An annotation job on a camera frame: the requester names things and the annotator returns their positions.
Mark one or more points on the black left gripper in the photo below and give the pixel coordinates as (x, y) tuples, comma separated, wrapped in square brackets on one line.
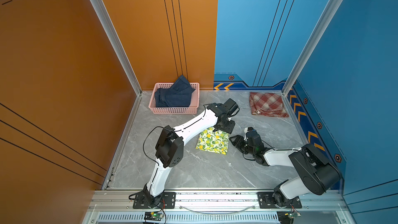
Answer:
[(230, 128)]

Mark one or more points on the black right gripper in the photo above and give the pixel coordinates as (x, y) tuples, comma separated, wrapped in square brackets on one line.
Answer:
[(238, 141)]

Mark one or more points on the lemon print skirt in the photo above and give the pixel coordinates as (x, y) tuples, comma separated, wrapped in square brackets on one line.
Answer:
[(212, 140)]

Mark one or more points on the red plaid skirt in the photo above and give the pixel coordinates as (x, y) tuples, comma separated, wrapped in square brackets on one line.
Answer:
[(267, 104)]

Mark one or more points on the dark navy skirt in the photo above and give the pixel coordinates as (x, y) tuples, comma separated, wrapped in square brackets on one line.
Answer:
[(179, 94)]

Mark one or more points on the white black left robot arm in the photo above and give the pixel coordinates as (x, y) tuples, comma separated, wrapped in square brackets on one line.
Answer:
[(170, 145)]

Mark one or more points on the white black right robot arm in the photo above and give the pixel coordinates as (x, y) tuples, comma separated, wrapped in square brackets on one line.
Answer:
[(316, 173)]

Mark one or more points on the pink perforated plastic basket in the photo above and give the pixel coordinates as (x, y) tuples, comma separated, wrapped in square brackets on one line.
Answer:
[(192, 109)]

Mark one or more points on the right circuit board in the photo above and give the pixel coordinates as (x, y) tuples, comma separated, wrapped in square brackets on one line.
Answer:
[(288, 217)]

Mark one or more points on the green circuit board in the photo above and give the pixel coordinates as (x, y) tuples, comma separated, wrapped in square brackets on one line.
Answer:
[(157, 217)]

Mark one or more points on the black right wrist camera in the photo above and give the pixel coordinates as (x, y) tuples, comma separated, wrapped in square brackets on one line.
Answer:
[(252, 137)]

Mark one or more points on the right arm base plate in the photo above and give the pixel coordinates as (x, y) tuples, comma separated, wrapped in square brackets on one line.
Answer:
[(269, 199)]

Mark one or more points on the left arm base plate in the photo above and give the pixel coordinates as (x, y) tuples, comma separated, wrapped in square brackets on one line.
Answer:
[(166, 200)]

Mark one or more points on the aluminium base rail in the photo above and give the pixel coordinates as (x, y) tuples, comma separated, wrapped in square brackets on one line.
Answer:
[(216, 206)]

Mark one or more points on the aluminium right corner post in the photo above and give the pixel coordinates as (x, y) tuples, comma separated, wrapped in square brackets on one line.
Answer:
[(323, 22)]

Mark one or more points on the aluminium corner post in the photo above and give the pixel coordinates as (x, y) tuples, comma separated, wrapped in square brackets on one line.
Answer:
[(323, 22), (108, 26)]

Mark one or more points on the aluminium left corner post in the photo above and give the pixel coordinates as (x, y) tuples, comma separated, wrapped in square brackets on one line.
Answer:
[(108, 26)]

